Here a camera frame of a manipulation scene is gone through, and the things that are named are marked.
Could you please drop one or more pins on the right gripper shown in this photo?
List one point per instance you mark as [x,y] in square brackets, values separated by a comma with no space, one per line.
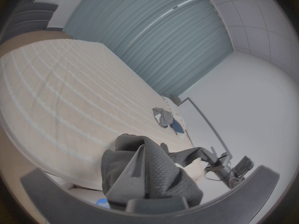
[217,164]

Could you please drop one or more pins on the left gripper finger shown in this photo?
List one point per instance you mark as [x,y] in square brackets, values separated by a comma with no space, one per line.
[137,183]

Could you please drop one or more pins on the black T-shirt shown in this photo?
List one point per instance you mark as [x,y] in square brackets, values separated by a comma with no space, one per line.
[161,171]

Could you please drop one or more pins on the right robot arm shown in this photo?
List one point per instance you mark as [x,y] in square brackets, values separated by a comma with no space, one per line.
[227,176]

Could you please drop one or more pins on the pile of clothes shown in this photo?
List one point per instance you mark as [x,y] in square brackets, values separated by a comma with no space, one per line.
[164,118]

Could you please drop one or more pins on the bed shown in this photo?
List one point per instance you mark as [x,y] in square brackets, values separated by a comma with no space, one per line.
[70,90]

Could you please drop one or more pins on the white printed pillow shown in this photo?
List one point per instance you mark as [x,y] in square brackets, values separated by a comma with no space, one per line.
[174,105]

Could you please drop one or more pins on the grey bedside table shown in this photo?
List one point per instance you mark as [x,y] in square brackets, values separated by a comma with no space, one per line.
[175,99]

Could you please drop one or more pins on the blue-green curtain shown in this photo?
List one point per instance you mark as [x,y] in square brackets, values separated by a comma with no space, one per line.
[116,15]
[186,43]

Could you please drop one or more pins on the black chest of drawers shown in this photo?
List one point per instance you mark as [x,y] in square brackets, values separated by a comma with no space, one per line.
[30,15]

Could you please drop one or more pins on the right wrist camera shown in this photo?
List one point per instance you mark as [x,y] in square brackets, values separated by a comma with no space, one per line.
[244,163]

